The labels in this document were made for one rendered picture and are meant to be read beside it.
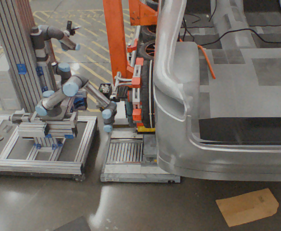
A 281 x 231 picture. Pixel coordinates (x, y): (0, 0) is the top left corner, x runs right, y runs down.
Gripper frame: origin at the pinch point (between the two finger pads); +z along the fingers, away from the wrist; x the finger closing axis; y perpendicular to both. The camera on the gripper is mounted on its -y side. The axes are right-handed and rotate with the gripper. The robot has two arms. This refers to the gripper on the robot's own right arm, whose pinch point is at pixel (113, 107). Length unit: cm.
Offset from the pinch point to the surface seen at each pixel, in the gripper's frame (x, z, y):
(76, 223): 24, -96, -49
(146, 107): -33.2, -14.6, 10.9
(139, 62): -25, 37, 27
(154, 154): -37, -3, -61
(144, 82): -31.8, -1.9, 28.8
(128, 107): -10.9, 24.9, -20.3
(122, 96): -10.7, -4.2, 15.2
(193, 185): -77, -25, -83
